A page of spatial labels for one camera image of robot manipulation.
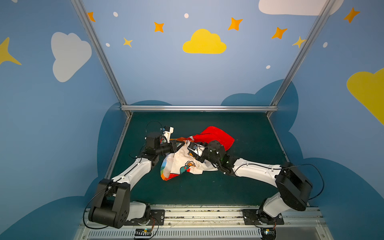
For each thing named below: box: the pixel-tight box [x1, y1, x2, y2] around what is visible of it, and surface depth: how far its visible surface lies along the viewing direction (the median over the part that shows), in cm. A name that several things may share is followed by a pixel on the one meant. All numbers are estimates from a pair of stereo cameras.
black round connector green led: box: [260, 227, 277, 240], surface depth 74 cm
